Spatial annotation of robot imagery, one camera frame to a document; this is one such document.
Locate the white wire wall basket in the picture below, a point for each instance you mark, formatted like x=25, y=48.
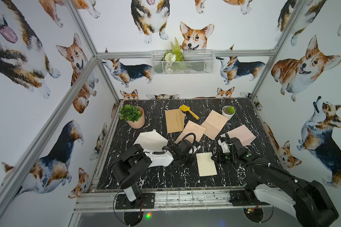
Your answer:
x=196, y=62

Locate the white cream envelope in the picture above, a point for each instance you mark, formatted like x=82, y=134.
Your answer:
x=151, y=140

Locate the green plant in terracotta pot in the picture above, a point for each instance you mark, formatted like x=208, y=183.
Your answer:
x=133, y=115

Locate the cream letter paper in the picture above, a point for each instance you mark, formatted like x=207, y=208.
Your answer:
x=213, y=124
x=192, y=127

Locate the small plant in white pot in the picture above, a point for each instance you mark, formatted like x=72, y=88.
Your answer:
x=228, y=112

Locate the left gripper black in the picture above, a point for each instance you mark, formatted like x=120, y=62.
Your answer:
x=186, y=146

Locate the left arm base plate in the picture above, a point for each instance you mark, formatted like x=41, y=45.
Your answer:
x=146, y=201

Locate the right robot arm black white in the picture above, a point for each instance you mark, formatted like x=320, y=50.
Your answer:
x=308, y=202

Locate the yellow toy shovel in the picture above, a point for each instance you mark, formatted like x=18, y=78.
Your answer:
x=185, y=108

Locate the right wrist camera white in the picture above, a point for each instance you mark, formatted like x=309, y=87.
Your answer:
x=224, y=145

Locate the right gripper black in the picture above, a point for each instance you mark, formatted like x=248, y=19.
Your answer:
x=226, y=153

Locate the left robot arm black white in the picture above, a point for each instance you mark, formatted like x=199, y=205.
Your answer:
x=134, y=162

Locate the pink envelope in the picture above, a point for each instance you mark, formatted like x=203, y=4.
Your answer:
x=245, y=136

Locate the fern and white flower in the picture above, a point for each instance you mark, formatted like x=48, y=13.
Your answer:
x=173, y=59

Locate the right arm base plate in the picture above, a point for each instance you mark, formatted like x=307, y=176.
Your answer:
x=244, y=198

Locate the brown kraft envelope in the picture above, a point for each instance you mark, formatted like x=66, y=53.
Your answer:
x=175, y=120

